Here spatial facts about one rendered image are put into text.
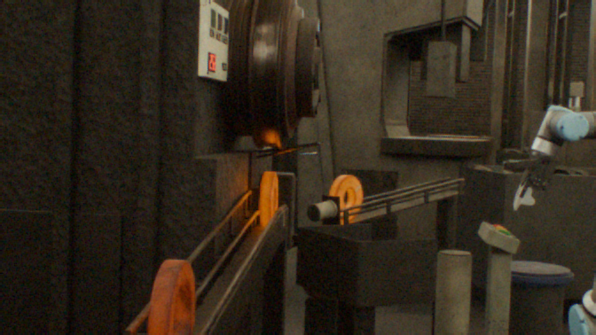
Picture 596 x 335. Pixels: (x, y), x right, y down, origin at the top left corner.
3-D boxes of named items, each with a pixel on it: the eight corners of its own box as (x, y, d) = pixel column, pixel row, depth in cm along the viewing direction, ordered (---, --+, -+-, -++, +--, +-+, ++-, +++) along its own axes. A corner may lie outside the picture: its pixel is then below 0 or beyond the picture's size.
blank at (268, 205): (259, 176, 239) (271, 177, 239) (267, 167, 254) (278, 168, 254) (258, 231, 242) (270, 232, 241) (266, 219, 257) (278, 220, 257)
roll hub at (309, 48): (293, 117, 232) (297, 11, 231) (303, 117, 260) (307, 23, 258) (314, 117, 231) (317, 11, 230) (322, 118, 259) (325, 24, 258)
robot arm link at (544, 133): (556, 104, 291) (546, 103, 301) (541, 138, 293) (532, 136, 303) (582, 114, 292) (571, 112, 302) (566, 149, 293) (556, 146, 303)
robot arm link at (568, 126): (596, 112, 280) (582, 110, 292) (560, 112, 279) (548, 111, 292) (596, 141, 281) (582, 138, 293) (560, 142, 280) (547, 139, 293)
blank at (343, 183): (337, 229, 296) (345, 230, 294) (323, 193, 289) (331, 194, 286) (359, 201, 306) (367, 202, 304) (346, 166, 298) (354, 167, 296)
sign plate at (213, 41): (197, 76, 201) (199, -3, 200) (219, 81, 227) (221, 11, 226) (207, 76, 201) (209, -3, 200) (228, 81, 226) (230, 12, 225)
